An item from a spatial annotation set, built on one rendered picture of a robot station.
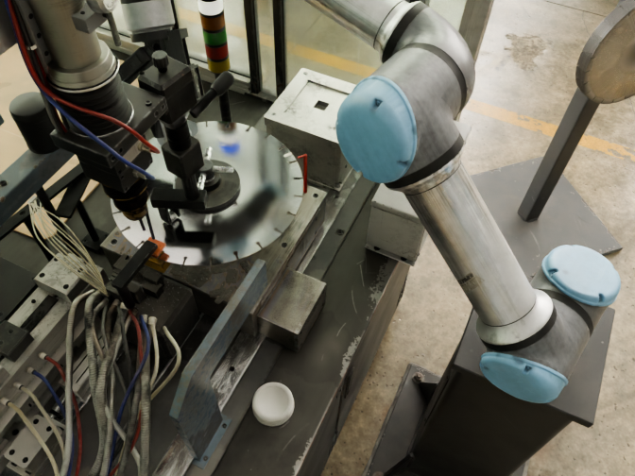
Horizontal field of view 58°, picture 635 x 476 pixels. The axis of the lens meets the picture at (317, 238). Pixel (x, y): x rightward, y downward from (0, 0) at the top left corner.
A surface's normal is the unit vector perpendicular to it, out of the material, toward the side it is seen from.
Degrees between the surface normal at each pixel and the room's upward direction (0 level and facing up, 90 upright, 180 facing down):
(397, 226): 90
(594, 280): 8
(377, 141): 84
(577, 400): 0
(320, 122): 0
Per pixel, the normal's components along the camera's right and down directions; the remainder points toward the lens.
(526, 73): 0.02, -0.59
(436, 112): 0.58, -0.06
